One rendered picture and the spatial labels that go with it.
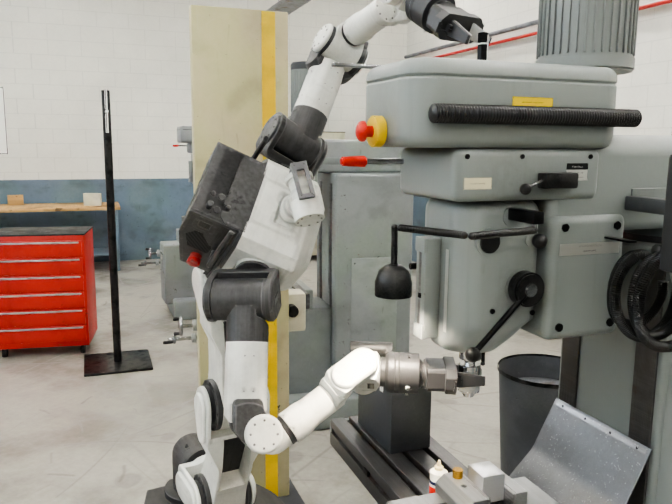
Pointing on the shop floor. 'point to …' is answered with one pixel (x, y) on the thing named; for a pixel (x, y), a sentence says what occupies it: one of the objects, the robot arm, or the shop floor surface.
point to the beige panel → (206, 120)
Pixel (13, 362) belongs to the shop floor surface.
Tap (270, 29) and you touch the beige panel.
